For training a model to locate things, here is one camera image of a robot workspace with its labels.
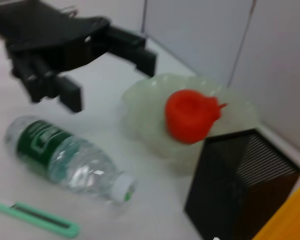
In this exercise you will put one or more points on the black mesh pen holder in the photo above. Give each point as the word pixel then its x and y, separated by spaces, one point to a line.
pixel 227 187

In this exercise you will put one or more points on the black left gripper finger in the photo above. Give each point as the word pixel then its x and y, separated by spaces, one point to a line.
pixel 135 52

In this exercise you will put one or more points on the clear bottle with green label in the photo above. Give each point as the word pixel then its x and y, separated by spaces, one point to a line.
pixel 40 145

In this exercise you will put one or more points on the yellow plastic bin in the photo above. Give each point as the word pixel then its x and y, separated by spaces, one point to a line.
pixel 290 217

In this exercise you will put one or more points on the mint green utility knife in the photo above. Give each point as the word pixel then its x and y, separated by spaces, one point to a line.
pixel 40 217

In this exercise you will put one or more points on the pale green glass fruit plate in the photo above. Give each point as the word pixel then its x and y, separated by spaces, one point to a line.
pixel 145 112

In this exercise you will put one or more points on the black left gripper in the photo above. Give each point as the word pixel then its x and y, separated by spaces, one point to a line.
pixel 52 37

